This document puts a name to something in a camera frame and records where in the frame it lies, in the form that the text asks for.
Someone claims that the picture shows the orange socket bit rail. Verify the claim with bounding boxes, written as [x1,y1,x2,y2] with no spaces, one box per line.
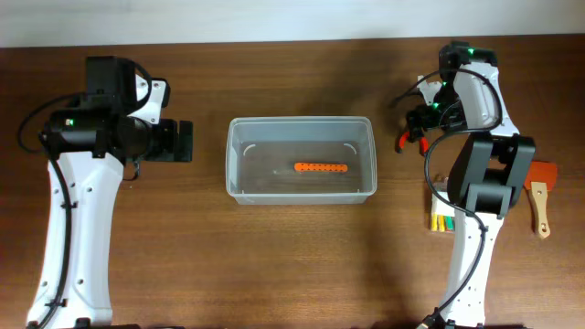
[293,162,348,173]

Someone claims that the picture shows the clear plastic container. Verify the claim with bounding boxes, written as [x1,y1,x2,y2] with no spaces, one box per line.
[226,116,378,206]

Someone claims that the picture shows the clear box coloured bits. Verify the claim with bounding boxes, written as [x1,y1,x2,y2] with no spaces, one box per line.
[429,176,455,233]

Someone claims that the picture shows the red handled small cutters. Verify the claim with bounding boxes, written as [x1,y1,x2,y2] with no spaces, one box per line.
[396,131,430,156]

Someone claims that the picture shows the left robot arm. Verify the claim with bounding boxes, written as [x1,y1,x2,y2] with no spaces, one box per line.
[27,56,193,328]

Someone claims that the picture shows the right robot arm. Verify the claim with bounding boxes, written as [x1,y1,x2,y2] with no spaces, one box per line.
[397,41,536,328]

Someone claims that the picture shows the orange scraper wooden handle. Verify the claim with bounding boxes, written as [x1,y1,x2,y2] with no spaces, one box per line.
[524,161,558,239]

